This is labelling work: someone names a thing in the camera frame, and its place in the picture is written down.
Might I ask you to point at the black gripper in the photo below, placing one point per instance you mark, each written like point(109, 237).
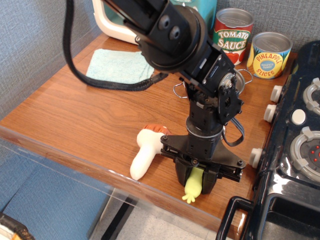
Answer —
point(207, 153)

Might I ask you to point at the yellow handled metal spoon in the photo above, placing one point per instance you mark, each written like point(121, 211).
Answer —
point(193, 186)

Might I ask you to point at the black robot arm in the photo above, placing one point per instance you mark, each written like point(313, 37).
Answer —
point(174, 39)

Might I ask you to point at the plush mushroom toy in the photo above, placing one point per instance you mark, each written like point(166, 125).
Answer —
point(149, 142)

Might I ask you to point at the light blue rag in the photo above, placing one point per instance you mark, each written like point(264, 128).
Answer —
point(119, 66)

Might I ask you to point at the black toy stove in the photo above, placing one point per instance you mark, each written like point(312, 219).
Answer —
point(286, 198)

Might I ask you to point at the small steel pot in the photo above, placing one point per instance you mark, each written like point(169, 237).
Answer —
point(240, 83)

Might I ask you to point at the pineapple slices can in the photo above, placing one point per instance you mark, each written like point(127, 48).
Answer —
point(268, 56)

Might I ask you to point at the tomato sauce can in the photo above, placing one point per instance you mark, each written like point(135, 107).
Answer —
point(232, 31)

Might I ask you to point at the clear acrylic barrier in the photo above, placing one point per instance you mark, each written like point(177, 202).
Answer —
point(55, 202)

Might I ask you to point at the teal toy microwave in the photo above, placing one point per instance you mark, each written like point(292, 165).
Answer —
point(111, 24)

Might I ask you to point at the orange object at corner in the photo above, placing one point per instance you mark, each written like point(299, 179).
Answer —
point(11, 229)

